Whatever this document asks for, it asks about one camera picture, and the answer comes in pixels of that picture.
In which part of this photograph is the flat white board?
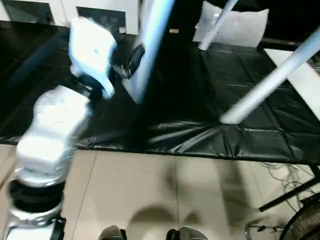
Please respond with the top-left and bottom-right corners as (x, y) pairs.
(264, 47), (320, 121)

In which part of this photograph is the black cabinet with gold label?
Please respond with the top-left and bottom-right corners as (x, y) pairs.
(139, 0), (208, 43)

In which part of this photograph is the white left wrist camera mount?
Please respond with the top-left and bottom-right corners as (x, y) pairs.
(67, 16), (120, 100)

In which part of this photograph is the dark right robot foot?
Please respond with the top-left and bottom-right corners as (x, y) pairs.
(166, 226), (210, 240)

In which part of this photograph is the brown woven fabric object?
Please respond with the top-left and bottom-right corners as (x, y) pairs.
(290, 197), (320, 240)

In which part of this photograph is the black stand leg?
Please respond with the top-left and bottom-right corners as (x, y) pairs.
(257, 175), (320, 213)

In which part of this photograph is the dark robot foot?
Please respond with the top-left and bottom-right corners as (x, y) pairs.
(97, 225), (128, 240)
(166, 226), (210, 240)

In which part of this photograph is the black work mat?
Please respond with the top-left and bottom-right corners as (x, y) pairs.
(0, 20), (320, 166)

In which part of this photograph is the dark left robot foot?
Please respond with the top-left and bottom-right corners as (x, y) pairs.
(97, 225), (128, 240)

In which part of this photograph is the white cabinet with glass doors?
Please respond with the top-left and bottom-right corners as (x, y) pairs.
(0, 0), (141, 36)

